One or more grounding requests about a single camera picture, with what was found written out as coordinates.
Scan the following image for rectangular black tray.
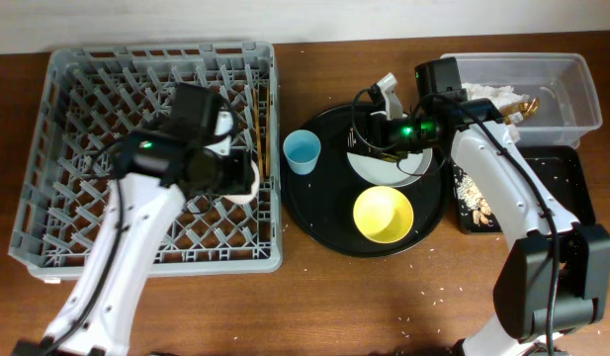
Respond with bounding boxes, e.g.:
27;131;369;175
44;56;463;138
453;146;596;234

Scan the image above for white round plate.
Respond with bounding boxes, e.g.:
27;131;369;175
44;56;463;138
346;111;434;188

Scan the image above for white napkin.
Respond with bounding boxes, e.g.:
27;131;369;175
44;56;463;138
462;83;530;143

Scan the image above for pink plastic cup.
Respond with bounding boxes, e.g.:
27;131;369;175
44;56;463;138
223;161;261;205

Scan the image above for brown wooden chopstick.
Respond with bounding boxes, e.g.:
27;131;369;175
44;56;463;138
252;89;264;183
264;79;271;179

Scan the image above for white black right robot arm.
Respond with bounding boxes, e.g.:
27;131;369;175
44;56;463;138
358;57;610;356

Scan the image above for grey dishwasher rack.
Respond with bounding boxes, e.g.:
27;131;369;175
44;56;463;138
9;42;283;283

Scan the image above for brown food scraps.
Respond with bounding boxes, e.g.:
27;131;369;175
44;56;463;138
455;172;493;227

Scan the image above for clear plastic bin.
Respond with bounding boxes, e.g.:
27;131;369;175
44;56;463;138
453;52;602;147

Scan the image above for yellow bowl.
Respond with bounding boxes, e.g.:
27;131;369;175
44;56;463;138
352;186;414;244

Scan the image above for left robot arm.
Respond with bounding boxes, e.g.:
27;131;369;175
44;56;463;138
12;83;260;355

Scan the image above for blue plastic cup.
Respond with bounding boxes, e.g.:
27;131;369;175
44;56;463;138
283;130;321;175

